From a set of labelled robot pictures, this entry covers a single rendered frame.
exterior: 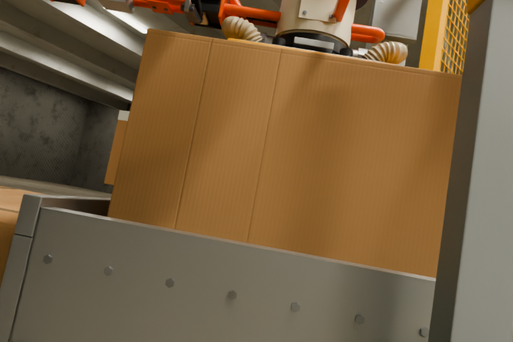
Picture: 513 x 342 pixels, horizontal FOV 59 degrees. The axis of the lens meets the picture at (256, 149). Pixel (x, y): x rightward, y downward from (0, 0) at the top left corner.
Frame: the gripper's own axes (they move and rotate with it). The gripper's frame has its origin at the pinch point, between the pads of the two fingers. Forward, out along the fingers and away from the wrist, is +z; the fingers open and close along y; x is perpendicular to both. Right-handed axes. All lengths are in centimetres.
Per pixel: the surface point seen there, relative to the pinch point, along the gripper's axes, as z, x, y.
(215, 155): -18.6, 11.8, 34.6
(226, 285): -35, 19, 54
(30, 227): -34, -11, 51
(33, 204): -34, -11, 47
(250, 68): -18.5, 15.1, 17.5
